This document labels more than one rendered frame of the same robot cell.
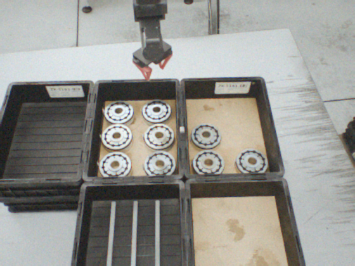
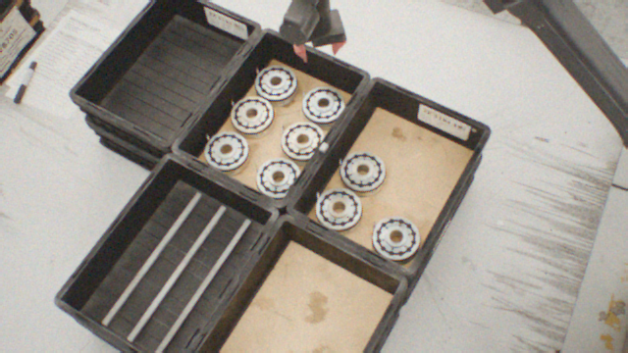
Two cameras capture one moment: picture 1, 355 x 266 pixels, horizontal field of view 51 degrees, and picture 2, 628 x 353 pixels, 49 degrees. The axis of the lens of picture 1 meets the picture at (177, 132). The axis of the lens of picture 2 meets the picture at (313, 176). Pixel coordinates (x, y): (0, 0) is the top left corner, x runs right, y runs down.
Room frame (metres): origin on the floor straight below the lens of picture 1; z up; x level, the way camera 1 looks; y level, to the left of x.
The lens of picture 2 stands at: (0.06, -0.44, 2.23)
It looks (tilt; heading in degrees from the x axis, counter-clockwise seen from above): 62 degrees down; 37
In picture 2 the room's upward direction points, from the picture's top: 6 degrees counter-clockwise
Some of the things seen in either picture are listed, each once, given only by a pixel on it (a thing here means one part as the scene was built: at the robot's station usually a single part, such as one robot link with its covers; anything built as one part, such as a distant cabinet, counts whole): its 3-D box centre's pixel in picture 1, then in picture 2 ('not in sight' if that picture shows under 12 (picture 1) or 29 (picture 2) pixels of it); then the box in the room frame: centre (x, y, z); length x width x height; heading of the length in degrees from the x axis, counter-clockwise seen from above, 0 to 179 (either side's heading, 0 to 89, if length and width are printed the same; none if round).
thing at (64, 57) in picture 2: not in sight; (66, 61); (0.64, 0.83, 0.70); 0.33 x 0.23 x 0.01; 7
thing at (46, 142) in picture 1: (47, 137); (173, 75); (0.69, 0.44, 0.87); 0.40 x 0.30 x 0.11; 2
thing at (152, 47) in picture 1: (152, 28); (306, 1); (0.76, 0.06, 1.27); 0.11 x 0.09 x 0.12; 7
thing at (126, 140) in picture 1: (116, 136); (252, 114); (0.69, 0.20, 0.86); 0.10 x 0.10 x 0.01
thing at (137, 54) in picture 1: (151, 45); (316, 19); (0.80, 0.07, 1.17); 0.10 x 0.07 x 0.07; 136
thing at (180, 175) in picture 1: (135, 126); (273, 114); (0.69, 0.14, 0.92); 0.40 x 0.30 x 0.02; 2
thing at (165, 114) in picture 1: (156, 111); (323, 104); (0.81, 0.07, 0.86); 0.10 x 0.10 x 0.01
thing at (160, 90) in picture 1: (137, 135); (276, 126); (0.69, 0.14, 0.87); 0.40 x 0.30 x 0.11; 2
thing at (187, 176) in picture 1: (227, 124); (391, 171); (0.70, -0.16, 0.92); 0.40 x 0.30 x 0.02; 2
